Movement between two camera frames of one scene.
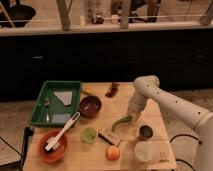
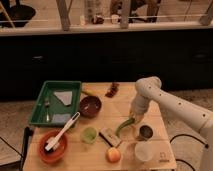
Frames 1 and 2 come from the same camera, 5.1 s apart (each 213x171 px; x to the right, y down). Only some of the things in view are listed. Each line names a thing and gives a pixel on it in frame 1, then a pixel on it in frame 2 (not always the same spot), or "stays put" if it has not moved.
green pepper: (121, 121) → (125, 124)
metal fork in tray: (47, 105) stays put
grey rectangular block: (110, 138) stays put
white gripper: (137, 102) stays put
